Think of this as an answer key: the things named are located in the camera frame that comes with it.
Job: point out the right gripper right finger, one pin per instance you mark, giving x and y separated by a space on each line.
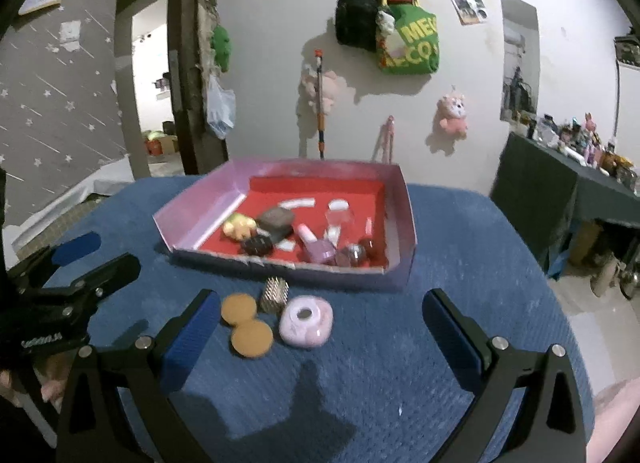
548 426

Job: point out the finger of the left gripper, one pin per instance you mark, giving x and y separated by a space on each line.
66 253

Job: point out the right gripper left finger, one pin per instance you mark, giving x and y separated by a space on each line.
94 426

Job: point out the orange round cap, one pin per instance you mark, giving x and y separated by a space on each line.
238 308
252 339

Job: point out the green yellow turtle toy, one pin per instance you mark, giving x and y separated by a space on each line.
239 227

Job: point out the gold ribbed cylinder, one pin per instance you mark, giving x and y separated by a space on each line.
274 296

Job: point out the brown earbud case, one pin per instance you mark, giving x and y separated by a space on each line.
276 221

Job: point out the lilac round case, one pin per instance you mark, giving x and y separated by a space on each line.
306 322

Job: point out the purple nail polish bottle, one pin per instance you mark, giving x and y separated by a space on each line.
318 251

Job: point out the dark red capped bottle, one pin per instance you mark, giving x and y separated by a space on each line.
357 254

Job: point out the blue table cloth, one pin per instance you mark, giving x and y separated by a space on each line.
379 390

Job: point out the blue plastic bag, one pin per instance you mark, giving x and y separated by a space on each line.
220 108

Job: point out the dark green covered side table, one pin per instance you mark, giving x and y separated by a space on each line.
546 197

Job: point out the green plush on door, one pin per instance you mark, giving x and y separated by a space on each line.
220 43

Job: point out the pink red cardboard tray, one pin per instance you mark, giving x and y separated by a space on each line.
191 223

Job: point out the orange striped stick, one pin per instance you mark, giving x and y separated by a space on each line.
321 119

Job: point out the pink bear plush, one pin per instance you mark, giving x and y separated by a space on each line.
451 115

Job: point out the green tote bag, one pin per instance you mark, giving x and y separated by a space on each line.
407 40

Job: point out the pale pink plush on wall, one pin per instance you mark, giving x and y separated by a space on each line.
330 87

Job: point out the pink scissors on wall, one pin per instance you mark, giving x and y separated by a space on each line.
384 148

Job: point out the black bag on wall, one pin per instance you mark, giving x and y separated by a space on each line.
355 23

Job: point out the wall mirror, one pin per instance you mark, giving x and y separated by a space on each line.
521 60

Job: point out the photo poster on wall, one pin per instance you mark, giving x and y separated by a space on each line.
470 12

